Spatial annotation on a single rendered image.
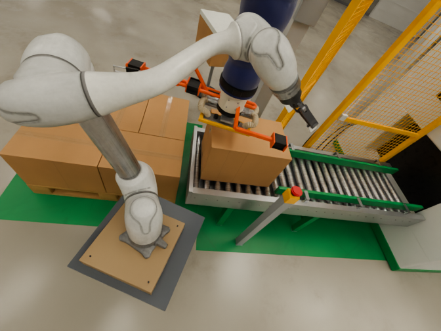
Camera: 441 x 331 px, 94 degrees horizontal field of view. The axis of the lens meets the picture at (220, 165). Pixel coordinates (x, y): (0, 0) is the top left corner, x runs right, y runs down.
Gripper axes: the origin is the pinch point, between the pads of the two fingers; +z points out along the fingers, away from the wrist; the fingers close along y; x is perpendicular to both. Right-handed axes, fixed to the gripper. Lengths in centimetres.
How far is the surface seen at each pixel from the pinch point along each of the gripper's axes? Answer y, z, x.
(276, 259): 25, 136, -86
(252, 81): -38.3, 4.3, -1.3
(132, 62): -84, -28, -43
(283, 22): -33.7, -12.5, 21.1
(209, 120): -48, 11, -34
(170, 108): -132, 43, -66
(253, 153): -29, 44, -29
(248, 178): -29, 70, -48
